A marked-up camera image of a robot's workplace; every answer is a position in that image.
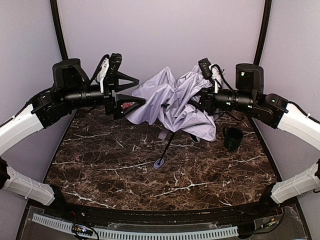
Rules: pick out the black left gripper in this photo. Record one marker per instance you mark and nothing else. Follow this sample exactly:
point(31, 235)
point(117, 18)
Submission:
point(110, 93)

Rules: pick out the dark green mug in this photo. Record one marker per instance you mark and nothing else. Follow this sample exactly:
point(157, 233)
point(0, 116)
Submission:
point(232, 138)

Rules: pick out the white slotted cable duct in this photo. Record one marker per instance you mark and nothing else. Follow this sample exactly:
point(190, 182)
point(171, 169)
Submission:
point(121, 231)

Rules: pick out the left black corner post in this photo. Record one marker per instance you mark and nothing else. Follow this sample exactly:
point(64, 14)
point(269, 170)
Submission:
point(58, 29)

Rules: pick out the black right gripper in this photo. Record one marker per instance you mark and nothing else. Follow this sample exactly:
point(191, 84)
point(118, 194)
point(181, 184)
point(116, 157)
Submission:
point(207, 99)

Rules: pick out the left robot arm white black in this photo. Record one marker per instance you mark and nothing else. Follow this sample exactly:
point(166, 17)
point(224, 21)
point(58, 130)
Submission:
point(73, 89)

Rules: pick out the right black corner post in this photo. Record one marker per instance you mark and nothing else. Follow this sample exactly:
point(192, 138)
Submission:
point(263, 32)

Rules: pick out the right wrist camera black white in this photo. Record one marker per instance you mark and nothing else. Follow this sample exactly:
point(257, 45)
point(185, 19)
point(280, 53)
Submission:
point(213, 73)

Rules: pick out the black corner post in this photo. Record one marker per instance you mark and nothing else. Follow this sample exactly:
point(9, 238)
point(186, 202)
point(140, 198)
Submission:
point(263, 32)
point(58, 29)

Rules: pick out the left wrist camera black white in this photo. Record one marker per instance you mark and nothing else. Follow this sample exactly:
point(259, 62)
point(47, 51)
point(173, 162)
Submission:
point(107, 71)

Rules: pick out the red patterned ceramic bowl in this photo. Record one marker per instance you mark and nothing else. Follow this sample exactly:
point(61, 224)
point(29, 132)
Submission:
point(126, 105)

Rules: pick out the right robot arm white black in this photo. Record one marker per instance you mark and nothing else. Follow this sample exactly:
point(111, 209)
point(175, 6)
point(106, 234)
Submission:
point(273, 110)

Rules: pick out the lavender folding umbrella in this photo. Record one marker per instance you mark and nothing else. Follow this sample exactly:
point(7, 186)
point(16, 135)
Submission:
point(167, 101)

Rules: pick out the small circuit board with wires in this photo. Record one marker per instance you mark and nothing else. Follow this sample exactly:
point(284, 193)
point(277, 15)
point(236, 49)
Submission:
point(83, 232)

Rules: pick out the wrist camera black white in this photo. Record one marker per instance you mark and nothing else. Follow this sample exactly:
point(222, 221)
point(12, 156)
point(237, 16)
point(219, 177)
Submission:
point(213, 73)
point(107, 71)

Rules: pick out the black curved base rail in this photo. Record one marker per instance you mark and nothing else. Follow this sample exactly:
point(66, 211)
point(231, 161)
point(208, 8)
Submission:
point(101, 216)

